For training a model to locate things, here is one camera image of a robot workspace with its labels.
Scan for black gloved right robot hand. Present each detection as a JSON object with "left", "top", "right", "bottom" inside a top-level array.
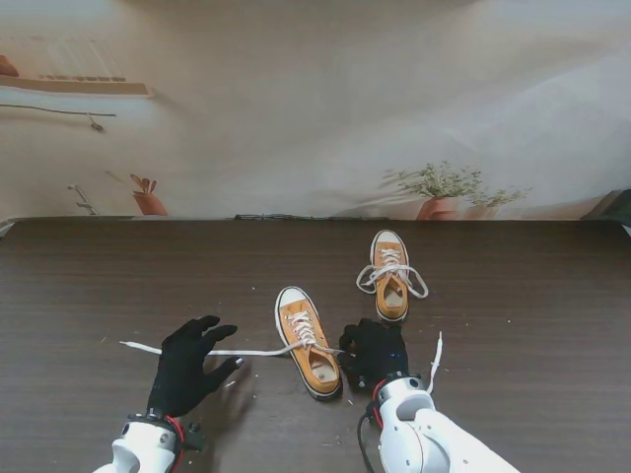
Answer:
[{"left": 337, "top": 317, "right": 410, "bottom": 390}]

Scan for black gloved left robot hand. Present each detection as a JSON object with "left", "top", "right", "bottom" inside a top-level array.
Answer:
[{"left": 147, "top": 314, "right": 246, "bottom": 419}]

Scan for orange sneaker with laces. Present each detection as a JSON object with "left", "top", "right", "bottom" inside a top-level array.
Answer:
[{"left": 118, "top": 312, "right": 444, "bottom": 395}]

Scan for green plant in terracotta pot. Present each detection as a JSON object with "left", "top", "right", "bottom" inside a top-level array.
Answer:
[{"left": 382, "top": 162, "right": 533, "bottom": 222}]

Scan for terracotta pot with wooden utensils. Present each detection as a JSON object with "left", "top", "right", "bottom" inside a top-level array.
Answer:
[{"left": 105, "top": 169, "right": 170, "bottom": 217}]

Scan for metal tap fixture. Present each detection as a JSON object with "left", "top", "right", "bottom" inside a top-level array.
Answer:
[{"left": 67, "top": 182, "right": 99, "bottom": 216}]

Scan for red and black arm cables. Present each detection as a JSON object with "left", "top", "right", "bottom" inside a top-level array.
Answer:
[
  {"left": 165, "top": 415, "right": 206, "bottom": 473},
  {"left": 357, "top": 383, "right": 390, "bottom": 473}
]

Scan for metal wall rail with hook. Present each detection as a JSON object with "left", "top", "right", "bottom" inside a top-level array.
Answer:
[{"left": 0, "top": 101, "right": 118, "bottom": 134}]

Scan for wooden wall shelf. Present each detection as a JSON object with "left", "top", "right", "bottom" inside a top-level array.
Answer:
[{"left": 0, "top": 73, "right": 154, "bottom": 99}]

